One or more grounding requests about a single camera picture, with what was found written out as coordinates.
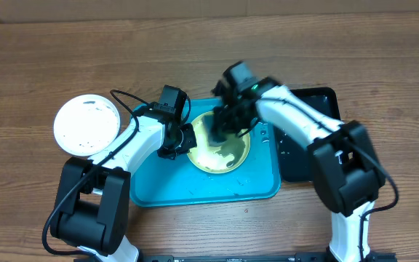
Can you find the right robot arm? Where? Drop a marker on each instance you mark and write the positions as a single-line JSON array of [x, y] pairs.
[[344, 166]]

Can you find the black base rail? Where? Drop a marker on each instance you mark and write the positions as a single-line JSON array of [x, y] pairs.
[[298, 257]]

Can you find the teal plastic tray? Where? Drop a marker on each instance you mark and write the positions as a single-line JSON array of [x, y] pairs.
[[164, 182]]

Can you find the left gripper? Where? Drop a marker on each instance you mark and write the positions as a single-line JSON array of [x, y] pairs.
[[190, 141]]

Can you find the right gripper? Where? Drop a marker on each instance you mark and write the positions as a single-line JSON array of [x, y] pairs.
[[220, 125]]

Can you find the dark green sponge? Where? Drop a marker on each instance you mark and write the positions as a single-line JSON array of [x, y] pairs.
[[217, 134]]

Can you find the white plate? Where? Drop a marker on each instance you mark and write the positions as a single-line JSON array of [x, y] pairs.
[[86, 125]]

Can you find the black plastic tray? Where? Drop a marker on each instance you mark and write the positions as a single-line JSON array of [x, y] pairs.
[[292, 157]]

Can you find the yellow plate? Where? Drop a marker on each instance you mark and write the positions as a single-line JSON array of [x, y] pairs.
[[222, 158]]

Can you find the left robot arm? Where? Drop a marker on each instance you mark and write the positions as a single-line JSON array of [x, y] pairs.
[[92, 202]]

